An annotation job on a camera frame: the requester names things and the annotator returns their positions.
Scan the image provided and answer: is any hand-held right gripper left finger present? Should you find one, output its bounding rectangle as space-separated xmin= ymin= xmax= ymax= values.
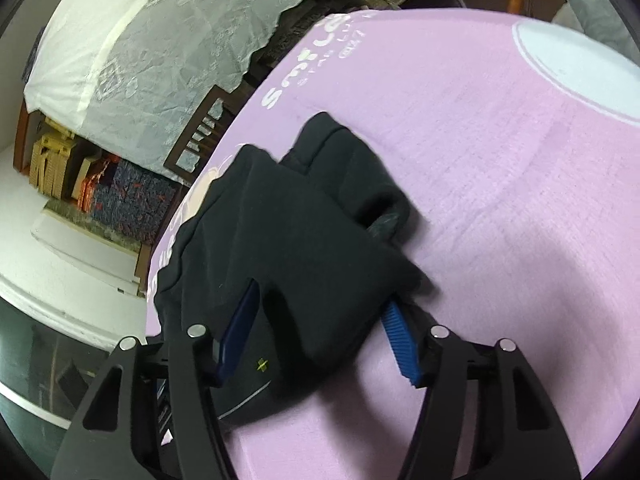
xmin=50 ymin=280 xmax=263 ymax=480

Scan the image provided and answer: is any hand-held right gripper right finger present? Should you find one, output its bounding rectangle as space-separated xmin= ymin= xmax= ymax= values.
xmin=382 ymin=300 xmax=583 ymax=480

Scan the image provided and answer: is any black hoodie with yellow lining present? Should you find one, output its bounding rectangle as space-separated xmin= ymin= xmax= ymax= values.
xmin=152 ymin=111 xmax=436 ymax=428

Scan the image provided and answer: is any stack of blue orange textiles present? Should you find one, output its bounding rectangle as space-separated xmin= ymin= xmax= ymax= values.
xmin=80 ymin=157 xmax=181 ymax=233

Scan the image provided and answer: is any dark wooden chair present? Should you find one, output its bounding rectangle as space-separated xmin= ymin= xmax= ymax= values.
xmin=164 ymin=85 xmax=251 ymax=183

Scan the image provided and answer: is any pink printed blanket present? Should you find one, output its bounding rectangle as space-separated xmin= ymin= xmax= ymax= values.
xmin=142 ymin=7 xmax=640 ymax=480

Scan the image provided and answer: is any white board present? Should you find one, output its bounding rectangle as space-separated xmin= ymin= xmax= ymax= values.
xmin=30 ymin=207 xmax=146 ymax=298

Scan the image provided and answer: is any green speckled panel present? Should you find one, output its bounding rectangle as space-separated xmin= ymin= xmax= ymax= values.
xmin=45 ymin=200 xmax=166 ymax=241

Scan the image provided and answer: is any dark glass pane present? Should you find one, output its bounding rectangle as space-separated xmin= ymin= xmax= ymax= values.
xmin=0 ymin=295 xmax=121 ymax=461

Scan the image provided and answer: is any stack of tan cardboard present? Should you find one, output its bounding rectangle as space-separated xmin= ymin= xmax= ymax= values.
xmin=27 ymin=130 xmax=106 ymax=201

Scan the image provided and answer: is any white draped sheet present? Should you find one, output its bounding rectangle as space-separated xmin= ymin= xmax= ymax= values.
xmin=22 ymin=0 xmax=341 ymax=176

